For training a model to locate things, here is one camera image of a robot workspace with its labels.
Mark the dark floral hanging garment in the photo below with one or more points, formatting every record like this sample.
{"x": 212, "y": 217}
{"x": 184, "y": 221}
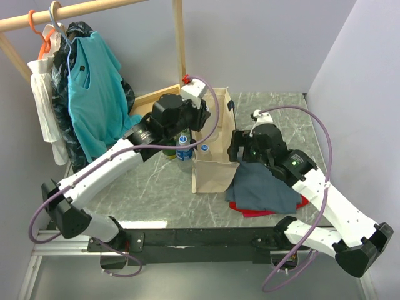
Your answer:
{"x": 60, "y": 105}

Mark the grey folded cloth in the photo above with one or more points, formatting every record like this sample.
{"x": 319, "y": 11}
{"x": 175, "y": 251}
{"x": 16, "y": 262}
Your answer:
{"x": 255, "y": 190}

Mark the green Perrier glass bottle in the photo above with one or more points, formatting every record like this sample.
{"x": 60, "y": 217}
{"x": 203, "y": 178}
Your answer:
{"x": 170, "y": 153}

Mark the light blue clothes hanger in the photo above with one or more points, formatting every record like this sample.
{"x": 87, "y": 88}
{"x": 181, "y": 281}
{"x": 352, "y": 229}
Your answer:
{"x": 52, "y": 14}

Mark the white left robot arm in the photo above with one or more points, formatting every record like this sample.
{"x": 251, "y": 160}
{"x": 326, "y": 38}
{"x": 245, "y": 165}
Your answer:
{"x": 68, "y": 199}

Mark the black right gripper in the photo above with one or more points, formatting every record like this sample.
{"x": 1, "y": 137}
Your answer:
{"x": 239, "y": 139}

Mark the aluminium frame rail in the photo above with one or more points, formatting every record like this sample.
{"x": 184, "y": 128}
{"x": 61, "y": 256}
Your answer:
{"x": 114, "y": 256}

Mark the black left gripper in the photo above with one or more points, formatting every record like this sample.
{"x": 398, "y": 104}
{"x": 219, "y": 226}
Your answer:
{"x": 200, "y": 112}

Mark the orange clothes hanger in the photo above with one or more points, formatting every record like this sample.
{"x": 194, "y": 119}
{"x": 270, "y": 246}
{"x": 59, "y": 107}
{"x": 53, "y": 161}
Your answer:
{"x": 46, "y": 44}

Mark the turquoise hanging shirt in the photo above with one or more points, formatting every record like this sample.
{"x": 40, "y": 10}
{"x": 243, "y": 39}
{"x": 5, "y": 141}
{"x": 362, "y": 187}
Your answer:
{"x": 97, "y": 103}

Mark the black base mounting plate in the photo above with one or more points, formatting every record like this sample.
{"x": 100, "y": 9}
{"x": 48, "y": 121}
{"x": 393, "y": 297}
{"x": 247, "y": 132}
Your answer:
{"x": 205, "y": 245}

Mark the white hanging garment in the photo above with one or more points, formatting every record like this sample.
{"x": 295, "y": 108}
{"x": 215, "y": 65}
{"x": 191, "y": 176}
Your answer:
{"x": 41, "y": 85}

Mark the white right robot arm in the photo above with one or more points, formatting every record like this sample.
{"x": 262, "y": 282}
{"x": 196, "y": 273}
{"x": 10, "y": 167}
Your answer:
{"x": 355, "y": 241}

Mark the clear Chang soda bottle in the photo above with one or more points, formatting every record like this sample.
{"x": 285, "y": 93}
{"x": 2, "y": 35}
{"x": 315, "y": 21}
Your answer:
{"x": 186, "y": 132}

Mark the red folded cloth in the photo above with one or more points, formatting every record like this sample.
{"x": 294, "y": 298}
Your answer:
{"x": 247, "y": 213}

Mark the wooden clothes rack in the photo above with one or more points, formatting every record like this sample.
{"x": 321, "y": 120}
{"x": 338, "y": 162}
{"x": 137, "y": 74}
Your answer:
{"x": 142, "y": 105}

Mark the cream canvas tote bag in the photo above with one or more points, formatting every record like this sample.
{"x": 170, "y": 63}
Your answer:
{"x": 216, "y": 175}

